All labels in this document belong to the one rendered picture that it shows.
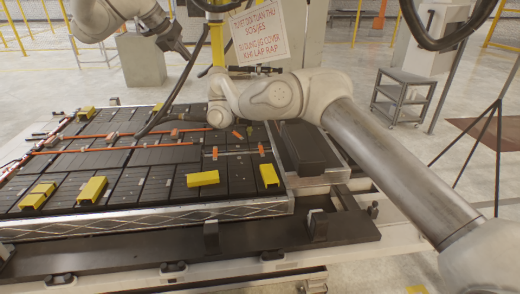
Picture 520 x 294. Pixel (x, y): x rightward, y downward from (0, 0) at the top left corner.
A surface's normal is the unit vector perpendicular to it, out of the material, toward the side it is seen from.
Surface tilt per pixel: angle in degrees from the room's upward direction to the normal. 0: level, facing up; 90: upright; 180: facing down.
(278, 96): 61
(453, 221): 41
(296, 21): 90
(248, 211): 90
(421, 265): 0
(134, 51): 90
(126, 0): 103
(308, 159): 0
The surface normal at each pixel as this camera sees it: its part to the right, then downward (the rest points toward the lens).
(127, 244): 0.01, -0.87
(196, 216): 0.14, 0.49
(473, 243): -0.70, -0.69
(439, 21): -0.84, 0.26
